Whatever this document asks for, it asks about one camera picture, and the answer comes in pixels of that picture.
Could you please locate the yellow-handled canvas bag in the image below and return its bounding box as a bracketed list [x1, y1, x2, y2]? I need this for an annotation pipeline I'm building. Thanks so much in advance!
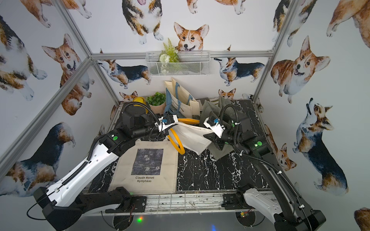
[167, 118, 212, 155]

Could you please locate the white Monet canvas bag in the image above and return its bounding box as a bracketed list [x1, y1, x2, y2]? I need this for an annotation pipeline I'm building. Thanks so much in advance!
[108, 140, 178, 195]

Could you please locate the olive green canvas bag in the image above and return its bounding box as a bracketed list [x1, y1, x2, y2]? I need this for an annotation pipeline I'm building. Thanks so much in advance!
[200, 97, 241, 160]

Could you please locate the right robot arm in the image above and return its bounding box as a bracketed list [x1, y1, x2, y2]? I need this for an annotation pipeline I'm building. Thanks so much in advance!
[203, 104, 326, 231]

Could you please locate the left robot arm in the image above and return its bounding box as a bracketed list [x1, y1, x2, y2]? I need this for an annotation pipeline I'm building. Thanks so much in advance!
[33, 102, 178, 231]

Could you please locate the pink flower pot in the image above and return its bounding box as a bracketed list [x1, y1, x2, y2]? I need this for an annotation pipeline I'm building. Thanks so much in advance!
[149, 103, 166, 115]

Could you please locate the green succulent plant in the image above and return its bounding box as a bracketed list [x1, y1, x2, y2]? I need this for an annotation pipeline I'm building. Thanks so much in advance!
[146, 92, 166, 106]

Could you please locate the artificial fern with flower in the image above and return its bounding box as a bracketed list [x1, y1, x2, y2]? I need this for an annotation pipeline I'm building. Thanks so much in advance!
[159, 39, 180, 74]

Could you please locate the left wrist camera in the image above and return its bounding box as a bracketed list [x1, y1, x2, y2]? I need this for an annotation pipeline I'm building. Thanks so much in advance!
[158, 115, 179, 132]

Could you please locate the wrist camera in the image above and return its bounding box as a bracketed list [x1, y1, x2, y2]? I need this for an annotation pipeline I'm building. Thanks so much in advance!
[203, 116, 225, 138]
[158, 115, 179, 132]

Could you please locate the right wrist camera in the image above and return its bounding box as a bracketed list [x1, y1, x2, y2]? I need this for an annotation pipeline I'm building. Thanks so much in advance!
[203, 116, 225, 138]

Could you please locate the blue-handled canvas bag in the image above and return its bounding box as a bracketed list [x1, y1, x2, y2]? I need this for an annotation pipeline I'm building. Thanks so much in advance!
[164, 79, 200, 119]

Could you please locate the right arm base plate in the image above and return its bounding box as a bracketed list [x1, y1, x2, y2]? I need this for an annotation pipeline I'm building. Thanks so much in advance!
[221, 193, 252, 210]

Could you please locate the aluminium front rail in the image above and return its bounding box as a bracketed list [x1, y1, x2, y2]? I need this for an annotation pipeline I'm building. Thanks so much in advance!
[84, 188, 283, 217]

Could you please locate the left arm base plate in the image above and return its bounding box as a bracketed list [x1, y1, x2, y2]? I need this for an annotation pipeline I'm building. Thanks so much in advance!
[105, 196, 147, 214]

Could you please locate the white wire wall basket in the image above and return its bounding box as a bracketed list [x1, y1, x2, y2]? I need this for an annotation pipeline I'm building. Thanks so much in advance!
[145, 51, 211, 77]

